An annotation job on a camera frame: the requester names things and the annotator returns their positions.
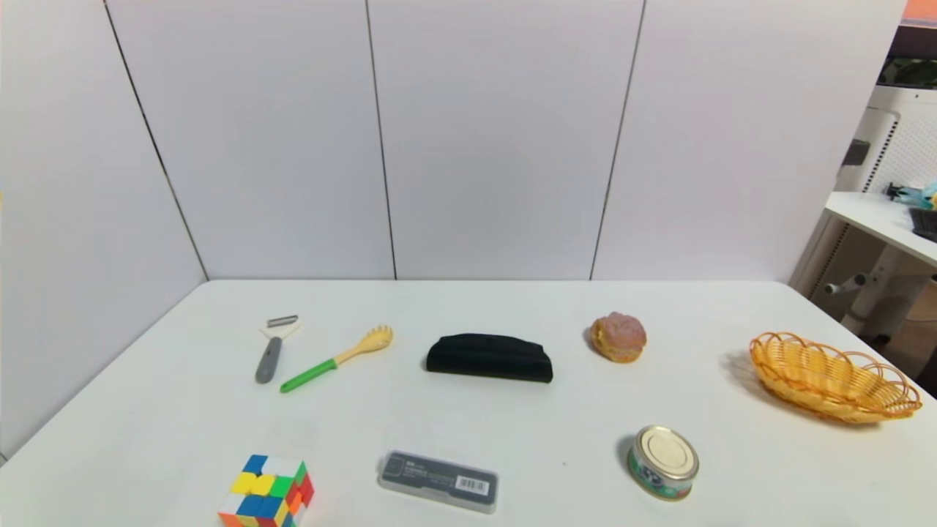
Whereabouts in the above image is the brown cream puff bread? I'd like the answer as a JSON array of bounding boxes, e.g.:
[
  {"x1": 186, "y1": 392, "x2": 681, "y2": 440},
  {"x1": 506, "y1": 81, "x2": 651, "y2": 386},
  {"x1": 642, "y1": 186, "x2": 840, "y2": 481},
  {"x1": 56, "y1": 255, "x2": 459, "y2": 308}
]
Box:
[{"x1": 590, "y1": 312, "x2": 648, "y2": 364}]

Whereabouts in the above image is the yellow woven plastic basket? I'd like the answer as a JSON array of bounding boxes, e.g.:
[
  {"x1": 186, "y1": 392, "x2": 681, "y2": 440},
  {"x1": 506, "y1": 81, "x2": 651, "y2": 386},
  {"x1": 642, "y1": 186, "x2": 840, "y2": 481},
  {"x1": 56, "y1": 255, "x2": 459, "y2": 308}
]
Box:
[{"x1": 749, "y1": 332, "x2": 923, "y2": 425}]

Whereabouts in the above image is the teal object on desk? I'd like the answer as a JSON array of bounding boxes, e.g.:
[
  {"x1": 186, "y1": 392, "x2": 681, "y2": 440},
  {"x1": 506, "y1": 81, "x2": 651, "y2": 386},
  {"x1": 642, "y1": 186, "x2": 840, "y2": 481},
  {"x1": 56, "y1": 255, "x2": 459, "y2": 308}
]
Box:
[{"x1": 884, "y1": 181, "x2": 937, "y2": 211}]

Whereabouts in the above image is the black fabric pouch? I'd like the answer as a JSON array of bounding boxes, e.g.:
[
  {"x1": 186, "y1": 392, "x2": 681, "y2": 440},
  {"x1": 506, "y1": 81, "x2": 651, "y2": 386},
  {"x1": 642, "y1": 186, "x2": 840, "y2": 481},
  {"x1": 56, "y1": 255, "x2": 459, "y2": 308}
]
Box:
[{"x1": 426, "y1": 333, "x2": 554, "y2": 384}]

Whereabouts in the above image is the clear plastic case with barcode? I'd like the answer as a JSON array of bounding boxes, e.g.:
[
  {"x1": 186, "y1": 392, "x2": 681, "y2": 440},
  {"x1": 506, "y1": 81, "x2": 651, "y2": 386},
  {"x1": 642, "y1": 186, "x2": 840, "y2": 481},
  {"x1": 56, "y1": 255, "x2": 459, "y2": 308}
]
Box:
[{"x1": 377, "y1": 450, "x2": 500, "y2": 515}]

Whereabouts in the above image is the round tin can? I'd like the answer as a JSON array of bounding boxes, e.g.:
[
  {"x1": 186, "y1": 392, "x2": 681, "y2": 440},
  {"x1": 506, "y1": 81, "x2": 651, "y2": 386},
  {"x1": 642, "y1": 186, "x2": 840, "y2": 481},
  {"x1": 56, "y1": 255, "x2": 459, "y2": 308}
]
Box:
[{"x1": 627, "y1": 425, "x2": 700, "y2": 502}]

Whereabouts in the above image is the multicoloured puzzle cube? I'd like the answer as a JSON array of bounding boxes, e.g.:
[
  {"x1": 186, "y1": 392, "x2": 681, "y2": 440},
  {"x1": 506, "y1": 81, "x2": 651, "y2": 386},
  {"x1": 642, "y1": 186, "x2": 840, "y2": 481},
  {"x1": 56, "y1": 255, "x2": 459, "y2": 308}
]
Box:
[{"x1": 218, "y1": 454, "x2": 316, "y2": 527}]

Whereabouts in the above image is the white side desk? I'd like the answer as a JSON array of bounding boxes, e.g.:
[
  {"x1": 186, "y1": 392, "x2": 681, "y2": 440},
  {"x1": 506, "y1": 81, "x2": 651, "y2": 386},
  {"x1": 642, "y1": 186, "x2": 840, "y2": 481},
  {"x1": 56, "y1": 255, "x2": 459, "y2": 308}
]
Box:
[{"x1": 825, "y1": 191, "x2": 937, "y2": 269}]

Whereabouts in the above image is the white desk leg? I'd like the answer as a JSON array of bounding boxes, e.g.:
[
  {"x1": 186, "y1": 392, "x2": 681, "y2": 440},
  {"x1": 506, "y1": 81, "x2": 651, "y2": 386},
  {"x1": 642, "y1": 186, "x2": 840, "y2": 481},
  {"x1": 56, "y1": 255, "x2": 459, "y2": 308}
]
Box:
[{"x1": 841, "y1": 244, "x2": 932, "y2": 337}]

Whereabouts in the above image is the white perforated panel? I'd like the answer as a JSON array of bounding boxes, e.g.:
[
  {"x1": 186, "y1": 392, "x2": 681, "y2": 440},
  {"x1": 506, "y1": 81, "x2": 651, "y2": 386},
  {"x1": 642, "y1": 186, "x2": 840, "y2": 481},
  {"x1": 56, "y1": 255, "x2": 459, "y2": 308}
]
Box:
[{"x1": 789, "y1": 83, "x2": 937, "y2": 297}]

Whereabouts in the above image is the black keyboard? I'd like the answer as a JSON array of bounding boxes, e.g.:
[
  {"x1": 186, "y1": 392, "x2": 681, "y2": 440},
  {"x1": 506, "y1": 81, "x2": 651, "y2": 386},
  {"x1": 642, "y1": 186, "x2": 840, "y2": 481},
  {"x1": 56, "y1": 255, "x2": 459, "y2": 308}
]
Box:
[{"x1": 908, "y1": 207, "x2": 937, "y2": 244}]

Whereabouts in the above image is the dark screen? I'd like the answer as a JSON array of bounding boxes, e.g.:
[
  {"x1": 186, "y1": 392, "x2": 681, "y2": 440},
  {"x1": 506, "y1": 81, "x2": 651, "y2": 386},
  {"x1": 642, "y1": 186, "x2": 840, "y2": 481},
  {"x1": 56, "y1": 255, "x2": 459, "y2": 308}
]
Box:
[{"x1": 877, "y1": 26, "x2": 937, "y2": 90}]

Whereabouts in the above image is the green handled yellow pasta spoon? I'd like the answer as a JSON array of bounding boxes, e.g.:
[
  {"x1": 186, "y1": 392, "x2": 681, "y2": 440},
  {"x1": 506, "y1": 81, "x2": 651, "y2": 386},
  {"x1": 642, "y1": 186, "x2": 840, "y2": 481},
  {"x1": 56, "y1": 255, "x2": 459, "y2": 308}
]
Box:
[{"x1": 280, "y1": 325, "x2": 395, "y2": 395}]

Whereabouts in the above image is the grey handled vegetable peeler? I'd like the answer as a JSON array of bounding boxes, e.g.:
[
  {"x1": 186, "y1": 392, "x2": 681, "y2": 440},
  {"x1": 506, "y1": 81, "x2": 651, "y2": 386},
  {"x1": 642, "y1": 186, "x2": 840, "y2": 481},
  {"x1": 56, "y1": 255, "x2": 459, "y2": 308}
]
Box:
[{"x1": 255, "y1": 315, "x2": 303, "y2": 385}]

